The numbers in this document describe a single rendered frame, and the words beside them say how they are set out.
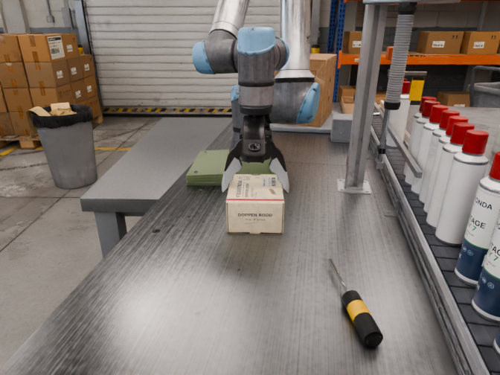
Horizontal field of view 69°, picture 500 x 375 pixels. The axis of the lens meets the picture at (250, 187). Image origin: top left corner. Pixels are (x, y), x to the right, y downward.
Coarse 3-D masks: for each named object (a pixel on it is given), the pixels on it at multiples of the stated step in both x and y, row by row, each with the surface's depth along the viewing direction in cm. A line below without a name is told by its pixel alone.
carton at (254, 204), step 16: (240, 176) 89; (256, 176) 89; (272, 176) 89; (240, 192) 81; (256, 192) 81; (272, 192) 81; (240, 208) 77; (256, 208) 77; (272, 208) 77; (240, 224) 78; (256, 224) 78; (272, 224) 78
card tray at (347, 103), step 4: (344, 100) 207; (348, 100) 207; (352, 100) 207; (376, 100) 204; (384, 100) 203; (344, 104) 204; (348, 104) 204; (352, 104) 204; (344, 108) 180; (348, 108) 195; (352, 108) 195; (344, 112) 185; (348, 112) 185; (352, 112) 185
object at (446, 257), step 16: (400, 160) 107; (400, 176) 96; (416, 208) 79; (432, 240) 68; (448, 256) 63; (448, 272) 59; (464, 288) 55; (464, 304) 52; (464, 320) 50; (480, 320) 49; (480, 336) 47; (480, 352) 45; (496, 368) 42
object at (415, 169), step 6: (378, 108) 135; (390, 126) 110; (390, 132) 107; (396, 132) 104; (396, 138) 99; (396, 144) 98; (402, 144) 94; (402, 150) 91; (408, 156) 86; (408, 162) 84; (414, 162) 82; (414, 168) 79; (414, 174) 78; (420, 174) 77
